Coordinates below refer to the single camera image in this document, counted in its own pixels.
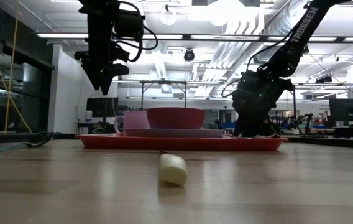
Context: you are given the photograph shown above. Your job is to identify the cream oblong object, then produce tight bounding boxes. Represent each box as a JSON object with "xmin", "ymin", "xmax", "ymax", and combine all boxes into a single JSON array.
[{"xmin": 158, "ymin": 150, "xmax": 188, "ymax": 188}]

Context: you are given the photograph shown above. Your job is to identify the fork with teal handle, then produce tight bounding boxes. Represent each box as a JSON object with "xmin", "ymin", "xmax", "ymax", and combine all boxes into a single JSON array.
[{"xmin": 0, "ymin": 132, "xmax": 55, "ymax": 156}]

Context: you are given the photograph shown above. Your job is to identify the black ceiling camera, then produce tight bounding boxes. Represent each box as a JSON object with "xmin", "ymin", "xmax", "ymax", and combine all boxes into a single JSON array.
[
  {"xmin": 183, "ymin": 48, "xmax": 196, "ymax": 62},
  {"xmin": 315, "ymin": 74, "xmax": 333, "ymax": 85}
]

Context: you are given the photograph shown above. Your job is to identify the lavender plastic plate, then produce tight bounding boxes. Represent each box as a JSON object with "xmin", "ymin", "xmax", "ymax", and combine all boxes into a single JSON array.
[{"xmin": 123, "ymin": 128, "xmax": 224, "ymax": 139}]

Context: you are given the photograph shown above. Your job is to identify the white ring lamp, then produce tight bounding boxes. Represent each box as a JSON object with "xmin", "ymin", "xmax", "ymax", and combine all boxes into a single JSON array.
[{"xmin": 160, "ymin": 4, "xmax": 178, "ymax": 26}]

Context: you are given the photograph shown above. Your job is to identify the black computer monitor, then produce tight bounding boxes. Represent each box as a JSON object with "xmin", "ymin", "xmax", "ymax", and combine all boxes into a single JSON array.
[
  {"xmin": 329, "ymin": 98, "xmax": 353, "ymax": 123},
  {"xmin": 86, "ymin": 96, "xmax": 119, "ymax": 118}
]

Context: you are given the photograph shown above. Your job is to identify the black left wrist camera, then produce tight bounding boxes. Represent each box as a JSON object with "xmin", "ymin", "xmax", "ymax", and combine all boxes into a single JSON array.
[{"xmin": 114, "ymin": 1, "xmax": 146, "ymax": 43}]

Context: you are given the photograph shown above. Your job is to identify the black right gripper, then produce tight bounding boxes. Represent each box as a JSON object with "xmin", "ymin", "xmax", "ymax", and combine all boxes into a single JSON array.
[{"xmin": 231, "ymin": 70, "xmax": 294, "ymax": 138}]

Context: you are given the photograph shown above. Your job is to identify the yellow cable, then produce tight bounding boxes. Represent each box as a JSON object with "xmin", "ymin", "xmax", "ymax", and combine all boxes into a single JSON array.
[
  {"xmin": 4, "ymin": 0, "xmax": 21, "ymax": 132},
  {"xmin": 0, "ymin": 0, "xmax": 34, "ymax": 135}
]

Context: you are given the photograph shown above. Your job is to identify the magenta plastic bowl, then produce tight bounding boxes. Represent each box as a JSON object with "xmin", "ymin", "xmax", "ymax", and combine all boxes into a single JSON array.
[{"xmin": 146, "ymin": 107, "xmax": 206, "ymax": 131}]

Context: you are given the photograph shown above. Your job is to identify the beige napkin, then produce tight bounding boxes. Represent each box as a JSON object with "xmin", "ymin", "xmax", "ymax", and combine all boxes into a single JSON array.
[{"xmin": 226, "ymin": 133, "xmax": 282, "ymax": 139}]

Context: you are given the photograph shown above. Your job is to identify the pink plastic cup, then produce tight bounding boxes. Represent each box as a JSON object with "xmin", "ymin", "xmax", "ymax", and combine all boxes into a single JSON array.
[{"xmin": 113, "ymin": 110, "xmax": 150, "ymax": 136}]

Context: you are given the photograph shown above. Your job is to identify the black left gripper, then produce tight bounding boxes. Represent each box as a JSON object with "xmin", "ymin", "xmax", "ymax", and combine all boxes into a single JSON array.
[{"xmin": 74, "ymin": 42, "xmax": 130, "ymax": 96}]

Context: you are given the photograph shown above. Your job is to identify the red plastic tray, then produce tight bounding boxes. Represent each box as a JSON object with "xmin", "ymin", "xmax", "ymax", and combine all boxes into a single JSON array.
[{"xmin": 75, "ymin": 133, "xmax": 289, "ymax": 152}]

